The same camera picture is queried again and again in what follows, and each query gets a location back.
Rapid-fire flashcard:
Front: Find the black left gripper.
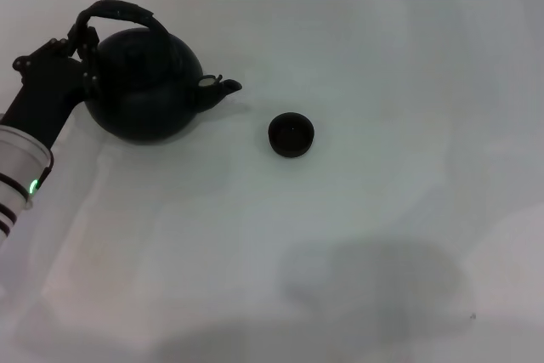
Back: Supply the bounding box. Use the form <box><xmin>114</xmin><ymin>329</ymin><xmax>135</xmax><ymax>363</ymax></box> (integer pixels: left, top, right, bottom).
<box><xmin>0</xmin><ymin>9</ymin><xmax>104</xmax><ymax>150</ymax></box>

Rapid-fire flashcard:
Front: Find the black round teapot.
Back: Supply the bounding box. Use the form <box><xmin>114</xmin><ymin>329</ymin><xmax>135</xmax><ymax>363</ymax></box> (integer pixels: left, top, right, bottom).
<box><xmin>74</xmin><ymin>0</ymin><xmax>244</xmax><ymax>144</ymax></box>

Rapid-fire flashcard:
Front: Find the small black teacup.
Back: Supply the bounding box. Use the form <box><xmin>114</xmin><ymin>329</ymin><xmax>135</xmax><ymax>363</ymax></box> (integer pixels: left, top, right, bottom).
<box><xmin>267</xmin><ymin>111</ymin><xmax>316</xmax><ymax>159</ymax></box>

